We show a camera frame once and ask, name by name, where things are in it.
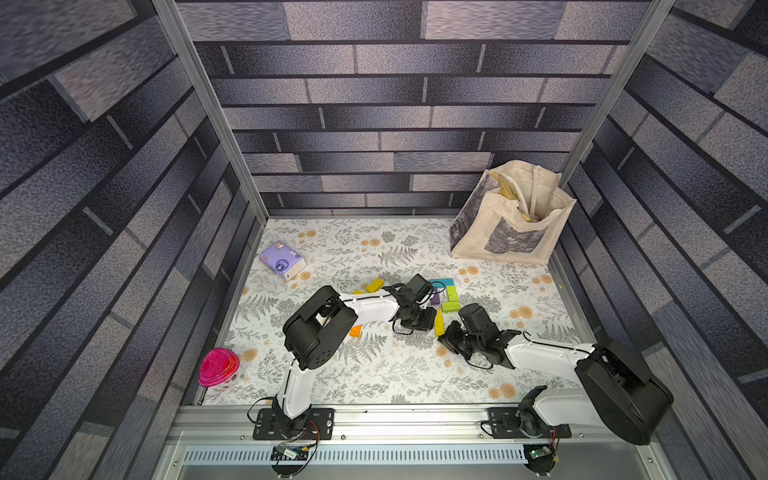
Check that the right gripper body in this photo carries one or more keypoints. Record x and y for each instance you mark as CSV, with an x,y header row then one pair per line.
x,y
459,335

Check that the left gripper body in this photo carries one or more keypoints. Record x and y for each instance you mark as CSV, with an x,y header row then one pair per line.
x,y
420,317

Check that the yellow-green block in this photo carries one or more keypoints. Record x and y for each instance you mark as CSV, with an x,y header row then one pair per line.
x,y
439,326

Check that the teal block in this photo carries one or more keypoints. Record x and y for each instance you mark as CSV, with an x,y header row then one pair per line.
x,y
442,282

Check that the lime green long block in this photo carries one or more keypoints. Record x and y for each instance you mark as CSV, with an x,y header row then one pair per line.
x,y
450,306

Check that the small yellow block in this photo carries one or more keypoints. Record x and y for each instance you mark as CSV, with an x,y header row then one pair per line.
x,y
375,285

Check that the lime green short block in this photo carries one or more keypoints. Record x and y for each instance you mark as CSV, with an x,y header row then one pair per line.
x,y
451,293

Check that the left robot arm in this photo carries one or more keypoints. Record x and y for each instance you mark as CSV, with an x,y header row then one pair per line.
x,y
314,333

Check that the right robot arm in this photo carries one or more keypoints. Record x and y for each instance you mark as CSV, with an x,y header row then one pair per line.
x,y
614,387

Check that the right circuit board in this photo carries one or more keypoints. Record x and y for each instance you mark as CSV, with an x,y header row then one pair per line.
x,y
537,453

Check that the circuit board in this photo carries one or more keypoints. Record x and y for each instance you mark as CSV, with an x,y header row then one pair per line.
x,y
537,453
289,453

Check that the purple card box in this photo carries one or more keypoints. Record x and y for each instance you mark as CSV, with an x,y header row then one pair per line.
x,y
283,261

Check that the canvas tote bag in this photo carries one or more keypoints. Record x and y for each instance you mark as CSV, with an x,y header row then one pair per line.
x,y
516,213

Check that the left circuit board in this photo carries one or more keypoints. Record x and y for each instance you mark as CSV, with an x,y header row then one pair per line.
x,y
289,453

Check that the pink plastic lid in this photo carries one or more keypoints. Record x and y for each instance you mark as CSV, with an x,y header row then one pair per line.
x,y
218,367

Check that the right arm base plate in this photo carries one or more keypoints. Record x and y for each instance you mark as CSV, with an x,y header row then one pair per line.
x,y
508,423

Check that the aluminium front rail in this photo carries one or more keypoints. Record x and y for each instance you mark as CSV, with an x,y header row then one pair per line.
x,y
442,441

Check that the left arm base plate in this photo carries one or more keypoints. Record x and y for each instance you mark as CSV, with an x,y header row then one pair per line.
x,y
271,424

